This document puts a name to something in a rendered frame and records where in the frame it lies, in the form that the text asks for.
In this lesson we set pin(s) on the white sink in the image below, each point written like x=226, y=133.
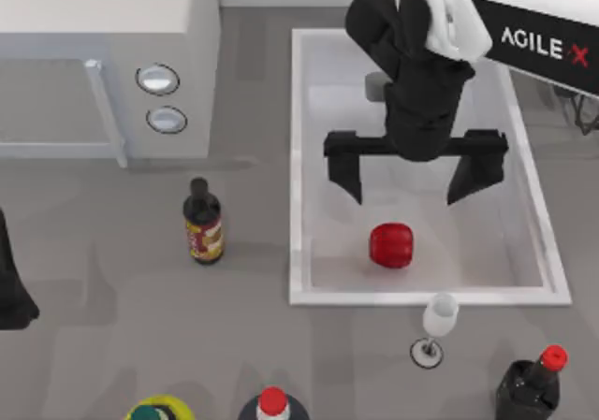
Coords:
x=323, y=233

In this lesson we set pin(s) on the red bell pepper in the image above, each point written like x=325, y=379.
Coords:
x=392, y=245

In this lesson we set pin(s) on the white wine glass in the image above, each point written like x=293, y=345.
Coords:
x=439, y=319

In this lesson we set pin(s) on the dark bottle with yellow label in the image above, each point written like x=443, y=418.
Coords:
x=202, y=226

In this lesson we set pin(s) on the microwave knob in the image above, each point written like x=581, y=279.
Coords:
x=166, y=120
x=157, y=79

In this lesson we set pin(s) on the black bottle with red cap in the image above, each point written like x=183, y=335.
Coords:
x=533, y=382

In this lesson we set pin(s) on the dark round bottle red cap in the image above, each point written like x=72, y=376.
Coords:
x=272, y=403

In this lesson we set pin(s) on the pale microwave oven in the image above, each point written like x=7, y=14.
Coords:
x=154, y=13

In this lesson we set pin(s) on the microwave oven door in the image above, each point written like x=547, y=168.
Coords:
x=47, y=102

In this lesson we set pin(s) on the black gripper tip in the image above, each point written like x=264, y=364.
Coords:
x=11, y=279

